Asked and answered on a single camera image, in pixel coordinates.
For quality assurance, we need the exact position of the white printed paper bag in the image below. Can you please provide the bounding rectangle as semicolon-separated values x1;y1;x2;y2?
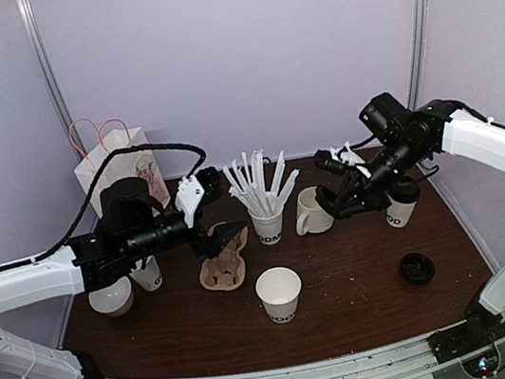
69;118;170;218

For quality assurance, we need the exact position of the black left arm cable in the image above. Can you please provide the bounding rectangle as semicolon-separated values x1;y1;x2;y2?
0;134;221;278

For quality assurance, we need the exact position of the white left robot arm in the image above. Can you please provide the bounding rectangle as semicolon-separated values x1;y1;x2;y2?
0;167;247;379

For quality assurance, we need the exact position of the stack of black cup lids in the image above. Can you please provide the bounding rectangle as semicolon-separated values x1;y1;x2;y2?
400;252;436;286

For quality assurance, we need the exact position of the bundle of wrapped white straws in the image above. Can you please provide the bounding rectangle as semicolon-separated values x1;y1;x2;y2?
222;149;300;218

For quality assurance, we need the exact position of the paper cup holding straws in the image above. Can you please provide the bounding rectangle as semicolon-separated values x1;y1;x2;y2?
249;210;283;246

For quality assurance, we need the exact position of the cream ceramic mug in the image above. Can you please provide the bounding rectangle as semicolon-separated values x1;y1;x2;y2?
295;186;334;237

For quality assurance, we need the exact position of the brown pulp cup carrier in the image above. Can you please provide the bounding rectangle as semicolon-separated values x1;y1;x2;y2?
199;223;249;292

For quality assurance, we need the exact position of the single white paper cup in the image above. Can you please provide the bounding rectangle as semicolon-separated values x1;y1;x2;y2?
385;198;416;228

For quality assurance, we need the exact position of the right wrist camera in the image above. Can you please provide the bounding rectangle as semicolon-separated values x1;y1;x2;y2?
313;141;371;178

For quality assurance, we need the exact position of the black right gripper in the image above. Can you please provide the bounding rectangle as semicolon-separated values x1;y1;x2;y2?
322;133;435;220

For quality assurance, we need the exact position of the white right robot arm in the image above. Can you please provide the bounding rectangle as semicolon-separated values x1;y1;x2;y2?
313;92;505;349

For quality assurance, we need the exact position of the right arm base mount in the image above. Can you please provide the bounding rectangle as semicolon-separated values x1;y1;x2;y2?
427;322;505;379

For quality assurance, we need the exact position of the white ceramic bowl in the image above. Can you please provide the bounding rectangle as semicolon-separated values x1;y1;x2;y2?
88;277;135;317

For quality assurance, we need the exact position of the black cup lid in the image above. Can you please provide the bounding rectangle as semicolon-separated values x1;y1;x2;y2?
314;185;339;218
387;176;421;204

